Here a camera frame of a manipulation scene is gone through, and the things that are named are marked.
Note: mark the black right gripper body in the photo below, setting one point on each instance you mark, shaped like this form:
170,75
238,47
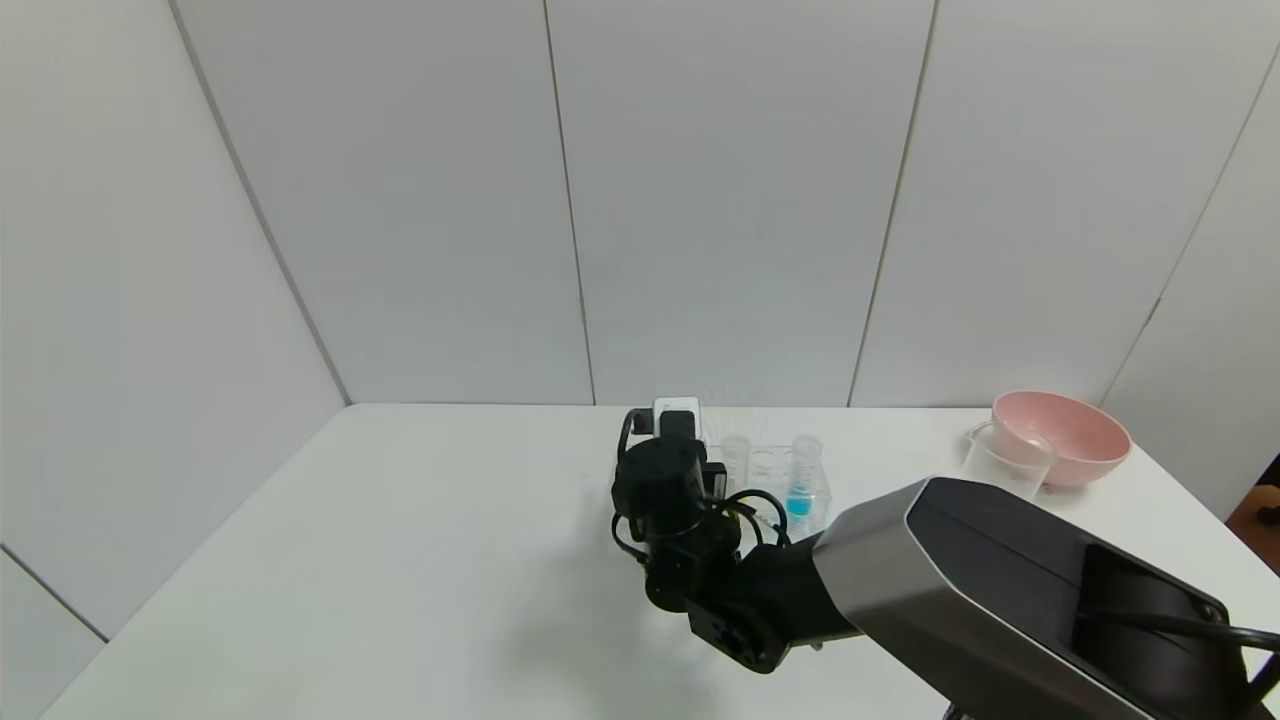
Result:
665,485

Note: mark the test tube with yellow pigment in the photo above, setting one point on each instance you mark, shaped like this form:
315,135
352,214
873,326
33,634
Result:
736,455

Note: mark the clear acrylic test tube rack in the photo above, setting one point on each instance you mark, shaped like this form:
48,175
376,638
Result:
770,470

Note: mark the test tube with blue pigment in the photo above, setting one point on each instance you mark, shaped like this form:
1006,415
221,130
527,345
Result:
800,500

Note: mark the clear glass beaker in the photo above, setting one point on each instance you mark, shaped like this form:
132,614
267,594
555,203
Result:
1005,460

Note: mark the pink bowl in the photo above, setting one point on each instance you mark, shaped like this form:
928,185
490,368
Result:
1085,440

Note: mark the small dark object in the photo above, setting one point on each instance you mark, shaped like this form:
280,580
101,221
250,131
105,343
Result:
1270,505

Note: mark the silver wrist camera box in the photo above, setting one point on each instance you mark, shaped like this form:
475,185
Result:
676,404

